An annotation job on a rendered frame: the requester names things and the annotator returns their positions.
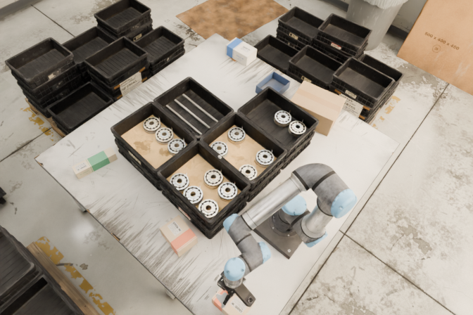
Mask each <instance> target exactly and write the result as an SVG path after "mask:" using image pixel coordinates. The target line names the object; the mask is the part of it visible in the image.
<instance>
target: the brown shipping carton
mask: <svg viewBox="0 0 473 315"><path fill-rule="evenodd" d="M290 101H292V102H294V103H295V104H296V105H298V106H299V107H301V108H302V109H304V110H305V111H306V112H308V113H310V114H311V115H312V116H313V117H315V118H317V119H318V120H319V124H318V125H317V126H316V129H315V130H314V131H316V132H318V133H320V134H323V135H325V136H328V134H329V132H330V131H331V129H332V127H333V126H334V123H335V121H336V120H337V118H338V116H339V114H340V112H341V110H342V107H343V105H344V103H345V101H346V99H345V98H343V97H340V96H338V95H336V94H333V93H332V92H330V91H327V90H325V89H322V88H320V87H318V86H315V85H314V84H311V83H309V82H307V81H303V83H302V84H301V85H300V87H299V88H298V90H297V91H296V93H295V94H294V95H293V97H292V98H291V100H290Z"/></svg>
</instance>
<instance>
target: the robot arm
mask: <svg viewBox="0 0 473 315"><path fill-rule="evenodd" d="M309 189H312V191H313V192H314V193H315V195H316V196H317V200H316V203H317V204H316V206H315V207H314V209H313V210H312V212H310V211H309V210H308V208H307V204H306V201H305V199H304V198H303V197H302V196H300V195H299V193H301V192H302V191H305V192H306V191H308V190H309ZM357 200H358V199H357V196H356V195H355V194H354V192H353V191H352V190H351V189H350V188H349V187H348V186H347V185H346V184H345V182H344V181H343V180H342V179H341V178H340V177H339V175H338V174H337V173H336V172H335V171H334V170H333V169H332V168H331V167H330V166H328V165H326V164H322V163H310V164H306V165H303V166H300V167H298V168H297V169H295V170H294V171H293V172H292V173H291V176H290V177H289V178H288V179H287V180H285V181H284V182H283V183H281V184H280V185H278V187H276V188H275V189H274V190H272V191H271V192H269V193H268V194H267V195H266V196H265V197H263V198H262V199H261V200H259V201H258V202H257V203H256V204H254V205H253V206H252V207H250V208H249V209H248V210H246V211H245V212H244V213H243V214H241V215H240V216H239V215H238V214H232V215H231V216H229V217H228V218H226V220H225V221H224V222H223V226H224V228H225V230H226V231H227V234H229V236H230V237H231V239H232V240H233V241H234V243H235V245H236V246H237V247H238V249H239V251H240V252H241V254H240V255H239V256H238V257H233V258H230V259H229V260H228V261H227V262H226V264H225V267H224V271H223V272H222V273H221V274H220V275H221V277H220V278H221V279H219V280H218V281H217V285H218V286H219V287H220V288H222V289H223V290H224V291H227V293H228V294H227V293H226V292H224V293H223V294H222V295H221V294H217V295H216V298H217V299H218V300H219V301H220V303H221V305H222V306H221V308H225V307H226V306H227V304H228V302H229V301H230V300H231V298H232V297H233V296H234V295H235V294H236V295H237V296H238V297H239V299H240V300H241V301H242V302H243V303H244V304H245V305H246V306H247V307H251V306H252V304H253V303H254V302H255V300H256V298H255V297H254V296H253V294H252V293H251V292H250V291H249V289H248V288H247V287H246V286H245V285H244V283H245V282H246V279H245V278H244V277H245V276H247V275H248V274H249V273H251V272H252V271H253V270H255V269H256V268H258V267H259V266H260V265H262V264H264V263H265V262H266V261H267V260H268V259H270V258H271V252H270V249H269V247H268V246H267V245H266V244H265V243H264V242H263V241H260V242H258V243H257V241H256V240H255V238H254V237H253V236H252V234H251V231H252V230H253V229H254V228H255V227H257V226H258V225H260V224H261V223H262V222H264V221H265V220H266V219H267V218H268V217H270V216H271V215H272V223H273V224H274V226H275V228H276V229H277V230H278V231H281V232H282V233H292V232H294V231H295V232H296V233H297V234H298V236H299V237H300V238H301V240H302V241H303V243H304V244H306V246H307V247H308V248H311V247H313V246H314V245H316V244H318V243H319V242H320V241H322V240H323V239H325V238H326V237H327V236H328V234H327V232H326V225H328V223H329V222H330V221H331V220H332V218H333V217H335V218H337V219H339V218H341V217H343V216H344V215H346V214H347V213H348V212H349V211H351V209H352V208H353V207H354V206H355V204H356V203H357ZM219 284H220V285H219Z"/></svg>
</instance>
